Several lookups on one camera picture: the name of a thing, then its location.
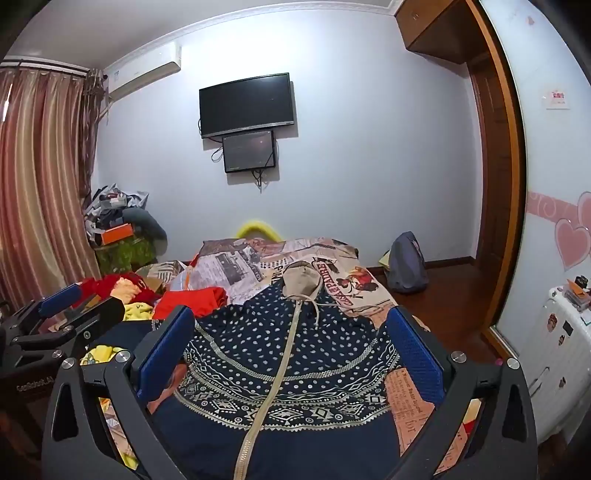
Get grey backpack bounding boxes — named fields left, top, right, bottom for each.
left=386, top=232, right=429, bottom=295

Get pile of bags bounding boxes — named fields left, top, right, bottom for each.
left=83, top=184, right=151, bottom=241

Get yellow foam tube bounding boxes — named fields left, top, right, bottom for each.
left=236, top=220, right=282, bottom=241

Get white air conditioner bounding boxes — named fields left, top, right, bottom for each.
left=104, top=41, right=182, bottom=102

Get small wall sign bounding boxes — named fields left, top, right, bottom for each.
left=545, top=88, right=571, bottom=110

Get red plush toy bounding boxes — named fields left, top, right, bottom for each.
left=78, top=272, right=158, bottom=310

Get cardboard box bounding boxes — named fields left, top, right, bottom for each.
left=137, top=261, right=188, bottom=296

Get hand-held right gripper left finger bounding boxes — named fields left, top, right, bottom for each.
left=42, top=305, right=197, bottom=480

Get yellow garment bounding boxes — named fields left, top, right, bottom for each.
left=81, top=301, right=157, bottom=366

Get wooden overhead cabinet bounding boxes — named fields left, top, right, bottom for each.
left=394, top=0, right=485, bottom=65

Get red folded cloth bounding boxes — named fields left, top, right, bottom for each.
left=152, top=286, right=229, bottom=320

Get pink heart wall stickers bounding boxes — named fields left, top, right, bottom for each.
left=526, top=189, right=591, bottom=273

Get green patterned box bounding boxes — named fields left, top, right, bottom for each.
left=95, top=237, right=155, bottom=278

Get printed bed sheet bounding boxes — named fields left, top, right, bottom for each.
left=106, top=236, right=483, bottom=480

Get navy patterned hooded jacket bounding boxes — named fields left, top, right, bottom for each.
left=99, top=261, right=444, bottom=480

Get striped pink curtain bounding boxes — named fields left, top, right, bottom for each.
left=0, top=65, right=109, bottom=315

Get small black monitor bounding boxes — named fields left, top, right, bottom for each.
left=222, top=130, right=277, bottom=174

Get wooden door frame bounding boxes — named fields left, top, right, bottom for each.
left=464, top=0, right=529, bottom=365

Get black wall television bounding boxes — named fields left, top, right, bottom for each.
left=199, top=72, right=296, bottom=139

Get grey cushion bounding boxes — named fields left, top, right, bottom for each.
left=122, top=208, right=168, bottom=243

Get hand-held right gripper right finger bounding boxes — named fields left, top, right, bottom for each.
left=385, top=305, right=539, bottom=480

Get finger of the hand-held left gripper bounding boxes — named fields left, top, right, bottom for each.
left=0, top=282, right=84, bottom=341
left=10, top=296, right=126, bottom=369

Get orange box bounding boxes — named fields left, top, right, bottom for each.
left=100, top=224, right=136, bottom=245

